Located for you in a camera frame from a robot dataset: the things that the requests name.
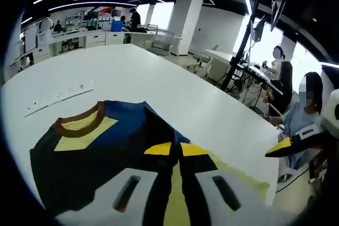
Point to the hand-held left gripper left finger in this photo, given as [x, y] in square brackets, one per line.
[132, 191]

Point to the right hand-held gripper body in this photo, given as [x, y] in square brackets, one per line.
[332, 112]

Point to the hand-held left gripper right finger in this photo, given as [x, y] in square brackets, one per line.
[212, 191]

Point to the yellow blue black garment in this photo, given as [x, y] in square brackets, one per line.
[79, 162]

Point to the person's light blue shirt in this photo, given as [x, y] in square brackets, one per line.
[299, 120]

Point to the person's head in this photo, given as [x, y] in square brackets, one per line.
[317, 91]

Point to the black tripod stand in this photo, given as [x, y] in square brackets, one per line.
[239, 51]

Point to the monitor on stand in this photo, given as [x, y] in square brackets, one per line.
[259, 28]

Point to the white table socket panel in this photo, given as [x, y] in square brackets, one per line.
[61, 98]

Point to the white desk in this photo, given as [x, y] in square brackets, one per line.
[219, 56]

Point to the white office chair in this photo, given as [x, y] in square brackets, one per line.
[202, 59]

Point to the grey mesh office chair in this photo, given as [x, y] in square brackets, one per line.
[162, 42]

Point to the long white counter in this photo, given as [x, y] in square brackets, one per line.
[95, 39]

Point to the blue box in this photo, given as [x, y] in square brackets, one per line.
[116, 26]

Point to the tall white appliance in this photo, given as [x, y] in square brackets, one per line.
[30, 38]

